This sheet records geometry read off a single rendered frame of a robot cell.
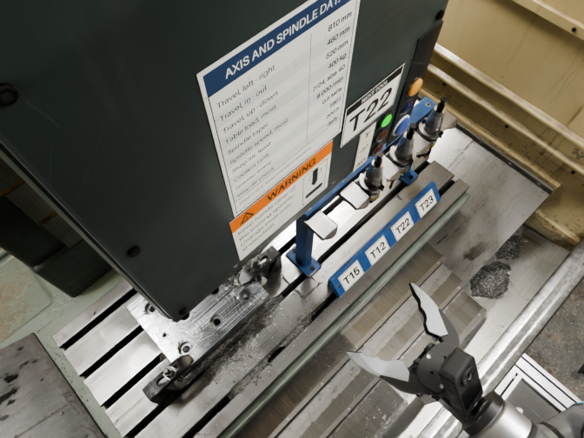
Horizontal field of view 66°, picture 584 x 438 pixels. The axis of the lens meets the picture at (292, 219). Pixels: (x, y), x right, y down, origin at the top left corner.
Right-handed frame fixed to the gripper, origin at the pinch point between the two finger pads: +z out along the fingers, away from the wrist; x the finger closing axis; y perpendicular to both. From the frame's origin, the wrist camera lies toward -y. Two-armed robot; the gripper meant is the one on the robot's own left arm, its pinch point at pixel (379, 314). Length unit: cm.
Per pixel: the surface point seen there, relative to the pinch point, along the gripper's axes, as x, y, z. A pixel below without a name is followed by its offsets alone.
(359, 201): 24.6, 23.4, 21.4
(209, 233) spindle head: -14.1, -26.3, 16.0
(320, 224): 13.9, 23.4, 23.7
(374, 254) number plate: 29, 51, 15
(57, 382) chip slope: -62, 81, 62
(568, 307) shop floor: 113, 145, -55
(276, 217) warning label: -5.4, -18.1, 15.7
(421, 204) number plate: 51, 51, 15
